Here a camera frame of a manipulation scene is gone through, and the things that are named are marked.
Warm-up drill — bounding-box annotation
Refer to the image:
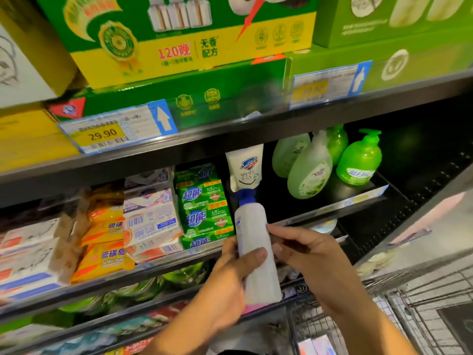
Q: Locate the row of blue white tubes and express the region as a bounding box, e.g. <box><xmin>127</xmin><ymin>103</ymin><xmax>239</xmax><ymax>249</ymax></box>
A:
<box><xmin>44</xmin><ymin>314</ymin><xmax>164</xmax><ymax>355</ymax></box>

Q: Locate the pale green hand sanitizer bottle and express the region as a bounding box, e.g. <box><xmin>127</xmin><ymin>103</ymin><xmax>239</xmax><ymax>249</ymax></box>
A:
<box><xmin>272</xmin><ymin>133</ymin><xmax>311</xmax><ymax>179</ymax></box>

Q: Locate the wire basket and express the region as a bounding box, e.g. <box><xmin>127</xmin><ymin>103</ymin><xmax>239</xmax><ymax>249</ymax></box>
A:
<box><xmin>284</xmin><ymin>266</ymin><xmax>473</xmax><ymax>355</ymax></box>

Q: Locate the green box bottle print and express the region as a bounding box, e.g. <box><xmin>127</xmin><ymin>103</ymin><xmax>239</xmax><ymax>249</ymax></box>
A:
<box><xmin>312</xmin><ymin>0</ymin><xmax>473</xmax><ymax>49</ymax></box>

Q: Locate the white hand sanitizer bottle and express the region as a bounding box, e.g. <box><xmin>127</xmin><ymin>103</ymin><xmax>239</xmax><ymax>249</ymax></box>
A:
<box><xmin>225</xmin><ymin>144</ymin><xmax>265</xmax><ymax>193</ymax></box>
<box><xmin>234</xmin><ymin>190</ymin><xmax>283</xmax><ymax>306</ymax></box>

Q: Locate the stack of green soap boxes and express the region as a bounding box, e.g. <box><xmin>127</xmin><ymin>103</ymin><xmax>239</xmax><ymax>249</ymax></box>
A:
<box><xmin>173</xmin><ymin>165</ymin><xmax>236</xmax><ymax>250</ymax></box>

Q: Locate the yellow red flat pack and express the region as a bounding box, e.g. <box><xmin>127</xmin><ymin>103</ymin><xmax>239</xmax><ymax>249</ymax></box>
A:
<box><xmin>122</xmin><ymin>336</ymin><xmax>156</xmax><ymax>355</ymax></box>

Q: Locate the large yellow box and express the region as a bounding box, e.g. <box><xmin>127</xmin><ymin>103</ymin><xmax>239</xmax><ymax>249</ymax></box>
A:
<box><xmin>0</xmin><ymin>3</ymin><xmax>78</xmax><ymax>109</ymax></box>

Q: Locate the green white carton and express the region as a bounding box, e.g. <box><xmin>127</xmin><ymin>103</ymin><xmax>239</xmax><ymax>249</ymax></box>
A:
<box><xmin>0</xmin><ymin>321</ymin><xmax>68</xmax><ymax>348</ymax></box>

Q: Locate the green yellow cartoon box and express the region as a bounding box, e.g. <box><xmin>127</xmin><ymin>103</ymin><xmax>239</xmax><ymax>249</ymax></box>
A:
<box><xmin>33</xmin><ymin>0</ymin><xmax>319</xmax><ymax>89</ymax></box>

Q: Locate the flat yellow box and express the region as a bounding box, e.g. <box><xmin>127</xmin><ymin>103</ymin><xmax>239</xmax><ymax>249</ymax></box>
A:
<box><xmin>0</xmin><ymin>107</ymin><xmax>82</xmax><ymax>175</ymax></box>

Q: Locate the stack of yellow soap boxes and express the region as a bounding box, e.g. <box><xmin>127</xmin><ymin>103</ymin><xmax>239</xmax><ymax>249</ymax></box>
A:
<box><xmin>70</xmin><ymin>190</ymin><xmax>137</xmax><ymax>284</ymax></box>

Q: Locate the stack of white purple soap boxes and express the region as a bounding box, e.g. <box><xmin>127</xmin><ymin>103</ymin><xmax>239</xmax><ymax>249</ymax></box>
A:
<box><xmin>122</xmin><ymin>168</ymin><xmax>184</xmax><ymax>263</ymax></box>

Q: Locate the stack of white orange soap boxes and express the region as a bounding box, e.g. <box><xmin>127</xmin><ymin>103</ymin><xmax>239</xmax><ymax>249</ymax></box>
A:
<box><xmin>0</xmin><ymin>213</ymin><xmax>75</xmax><ymax>304</ymax></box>

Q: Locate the white blue price tag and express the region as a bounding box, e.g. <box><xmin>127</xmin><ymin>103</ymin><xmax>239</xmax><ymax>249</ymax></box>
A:
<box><xmin>59</xmin><ymin>100</ymin><xmax>178</xmax><ymax>154</ymax></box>
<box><xmin>290</xmin><ymin>61</ymin><xmax>372</xmax><ymax>108</ymax></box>

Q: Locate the bright green hand sanitizer bottle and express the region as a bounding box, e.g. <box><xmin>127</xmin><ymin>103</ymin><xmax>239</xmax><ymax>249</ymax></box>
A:
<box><xmin>325</xmin><ymin>125</ymin><xmax>348</xmax><ymax>167</ymax></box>
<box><xmin>336</xmin><ymin>129</ymin><xmax>383</xmax><ymax>187</ymax></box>

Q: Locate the person's right hand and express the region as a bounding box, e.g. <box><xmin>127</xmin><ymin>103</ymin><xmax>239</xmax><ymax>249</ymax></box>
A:
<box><xmin>268</xmin><ymin>224</ymin><xmax>363</xmax><ymax>317</ymax></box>

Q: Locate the person's left hand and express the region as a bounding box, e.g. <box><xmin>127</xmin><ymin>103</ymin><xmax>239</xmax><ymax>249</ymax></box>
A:
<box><xmin>188</xmin><ymin>236</ymin><xmax>269</xmax><ymax>337</ymax></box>

